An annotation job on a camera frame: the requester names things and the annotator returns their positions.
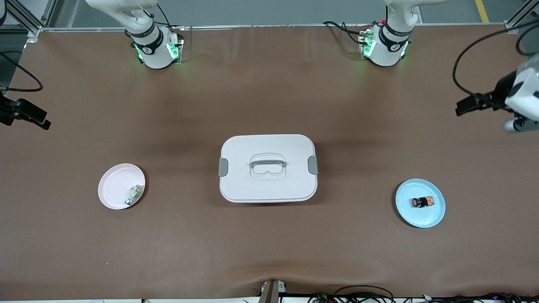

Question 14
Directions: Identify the pink round plate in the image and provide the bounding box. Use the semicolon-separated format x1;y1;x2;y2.
98;163;146;210

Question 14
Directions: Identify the white lidded storage box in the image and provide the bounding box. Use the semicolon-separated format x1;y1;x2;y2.
218;134;319;204

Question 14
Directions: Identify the brown table mat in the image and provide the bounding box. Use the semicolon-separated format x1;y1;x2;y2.
0;24;539;300

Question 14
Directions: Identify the aluminium frame post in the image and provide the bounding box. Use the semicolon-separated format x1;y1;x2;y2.
6;0;57;37
503;0;539;34

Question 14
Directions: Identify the blue round plate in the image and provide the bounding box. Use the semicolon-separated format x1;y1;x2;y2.
395;178;446;229

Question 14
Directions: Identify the black arm base cable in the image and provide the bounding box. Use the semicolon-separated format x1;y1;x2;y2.
143;3;174;29
323;21;373;45

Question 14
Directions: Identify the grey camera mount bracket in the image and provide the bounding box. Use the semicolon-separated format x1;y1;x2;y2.
258;279;288;303

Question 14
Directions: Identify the black right arm base cable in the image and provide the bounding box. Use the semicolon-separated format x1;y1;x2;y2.
143;3;174;29

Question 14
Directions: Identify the black cable bundle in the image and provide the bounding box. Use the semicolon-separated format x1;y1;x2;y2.
307;284;539;303

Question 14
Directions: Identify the green and white switch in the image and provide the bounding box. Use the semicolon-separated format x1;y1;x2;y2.
124;184;144;207

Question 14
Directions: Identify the black left arm base cable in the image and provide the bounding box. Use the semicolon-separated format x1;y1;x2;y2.
323;21;373;45

